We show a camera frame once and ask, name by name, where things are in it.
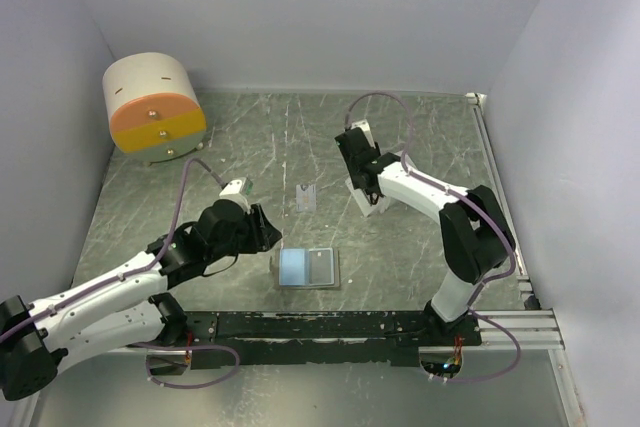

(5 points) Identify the white grey credit card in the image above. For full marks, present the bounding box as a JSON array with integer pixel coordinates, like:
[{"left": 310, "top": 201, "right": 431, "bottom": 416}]
[{"left": 295, "top": 184, "right": 317, "bottom": 212}]

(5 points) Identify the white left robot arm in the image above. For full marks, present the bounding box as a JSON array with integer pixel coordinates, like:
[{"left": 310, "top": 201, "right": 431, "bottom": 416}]
[{"left": 1, "top": 200, "right": 282, "bottom": 401}]

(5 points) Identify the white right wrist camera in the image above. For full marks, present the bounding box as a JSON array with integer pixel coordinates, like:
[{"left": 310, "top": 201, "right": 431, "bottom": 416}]
[{"left": 350, "top": 119, "right": 375, "bottom": 147}]

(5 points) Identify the black credit card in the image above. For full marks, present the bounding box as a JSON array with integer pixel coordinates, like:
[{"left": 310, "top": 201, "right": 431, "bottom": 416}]
[{"left": 309, "top": 248, "right": 335, "bottom": 286}]

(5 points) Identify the blue silver card holder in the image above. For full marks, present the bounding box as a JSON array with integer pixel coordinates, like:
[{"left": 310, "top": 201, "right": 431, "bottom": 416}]
[{"left": 269, "top": 248, "right": 341, "bottom": 290}]

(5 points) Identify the round drawer cabinet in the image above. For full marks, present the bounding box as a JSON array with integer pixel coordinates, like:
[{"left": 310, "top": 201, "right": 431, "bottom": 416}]
[{"left": 102, "top": 52, "right": 207, "bottom": 164}]

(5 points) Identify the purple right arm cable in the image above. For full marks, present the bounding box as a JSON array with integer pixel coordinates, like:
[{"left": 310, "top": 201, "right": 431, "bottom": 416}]
[{"left": 344, "top": 91, "right": 516, "bottom": 308}]

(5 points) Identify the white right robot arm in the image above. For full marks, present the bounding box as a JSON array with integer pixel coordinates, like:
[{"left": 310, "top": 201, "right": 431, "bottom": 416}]
[{"left": 335, "top": 121, "right": 515, "bottom": 345}]

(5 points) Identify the aluminium frame rail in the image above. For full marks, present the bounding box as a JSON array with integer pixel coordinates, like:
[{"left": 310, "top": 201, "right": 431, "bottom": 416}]
[{"left": 465, "top": 92, "right": 565, "bottom": 351}]

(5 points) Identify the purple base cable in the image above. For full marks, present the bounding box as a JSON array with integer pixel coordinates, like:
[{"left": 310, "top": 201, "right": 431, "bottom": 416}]
[
  {"left": 429, "top": 309, "right": 524, "bottom": 386},
  {"left": 132, "top": 340, "right": 241, "bottom": 390}
]

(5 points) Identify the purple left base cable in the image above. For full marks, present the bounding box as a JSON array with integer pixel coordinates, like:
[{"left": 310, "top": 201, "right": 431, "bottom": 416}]
[{"left": 132, "top": 340, "right": 241, "bottom": 390}]

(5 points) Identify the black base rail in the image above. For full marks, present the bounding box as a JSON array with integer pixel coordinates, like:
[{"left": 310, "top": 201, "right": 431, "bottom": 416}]
[{"left": 149, "top": 310, "right": 481, "bottom": 369}]

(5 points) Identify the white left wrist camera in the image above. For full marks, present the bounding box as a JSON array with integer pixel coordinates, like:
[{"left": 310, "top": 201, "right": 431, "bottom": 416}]
[{"left": 219, "top": 177, "right": 253, "bottom": 213}]

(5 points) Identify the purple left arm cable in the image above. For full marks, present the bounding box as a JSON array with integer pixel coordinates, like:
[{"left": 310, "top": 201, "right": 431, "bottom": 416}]
[{"left": 0, "top": 158, "right": 226, "bottom": 343}]

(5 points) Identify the white card tray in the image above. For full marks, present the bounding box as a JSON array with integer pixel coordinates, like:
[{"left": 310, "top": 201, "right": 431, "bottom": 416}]
[{"left": 345, "top": 178, "right": 393, "bottom": 218}]

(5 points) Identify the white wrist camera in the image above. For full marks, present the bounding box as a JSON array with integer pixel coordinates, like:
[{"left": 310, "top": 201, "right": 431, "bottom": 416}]
[
  {"left": 350, "top": 119, "right": 375, "bottom": 147},
  {"left": 219, "top": 177, "right": 253, "bottom": 213}
]

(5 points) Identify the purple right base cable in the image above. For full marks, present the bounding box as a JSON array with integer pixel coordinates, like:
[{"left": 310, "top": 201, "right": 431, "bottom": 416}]
[{"left": 429, "top": 309, "right": 524, "bottom": 386}]

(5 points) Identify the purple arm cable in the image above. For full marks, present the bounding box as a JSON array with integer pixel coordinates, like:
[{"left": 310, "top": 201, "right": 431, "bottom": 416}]
[
  {"left": 344, "top": 91, "right": 516, "bottom": 308},
  {"left": 0, "top": 158, "right": 226, "bottom": 343}
]

